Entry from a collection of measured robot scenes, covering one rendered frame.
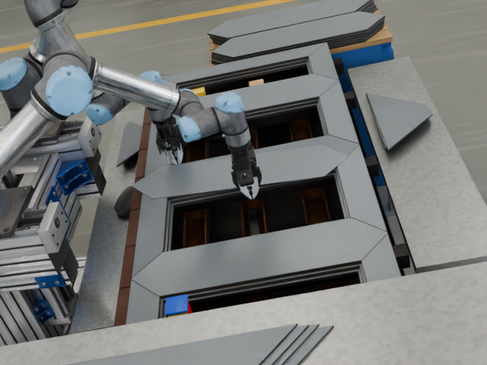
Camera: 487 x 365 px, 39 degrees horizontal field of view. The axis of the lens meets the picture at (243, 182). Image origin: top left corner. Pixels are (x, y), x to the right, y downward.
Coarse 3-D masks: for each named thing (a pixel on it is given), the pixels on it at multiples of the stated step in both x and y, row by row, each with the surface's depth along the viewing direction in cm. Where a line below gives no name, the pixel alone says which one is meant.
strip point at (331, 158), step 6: (324, 150) 229; (330, 150) 229; (336, 150) 228; (324, 156) 226; (330, 156) 226; (336, 156) 225; (342, 156) 224; (348, 156) 224; (324, 162) 224; (330, 162) 223; (336, 162) 223; (324, 168) 222; (330, 168) 221; (324, 174) 219
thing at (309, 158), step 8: (320, 144) 232; (304, 152) 231; (312, 152) 230; (320, 152) 229; (304, 160) 227; (312, 160) 226; (320, 160) 225; (304, 168) 224; (312, 168) 223; (320, 168) 222; (304, 176) 220; (312, 176) 219; (320, 176) 219
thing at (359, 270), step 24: (240, 72) 287; (264, 72) 286; (312, 72) 273; (288, 144) 237; (312, 144) 234; (336, 144) 231; (336, 168) 222; (216, 192) 225; (240, 192) 225; (168, 216) 221; (168, 240) 212; (360, 264) 186; (216, 288) 190; (240, 288) 189; (264, 288) 189
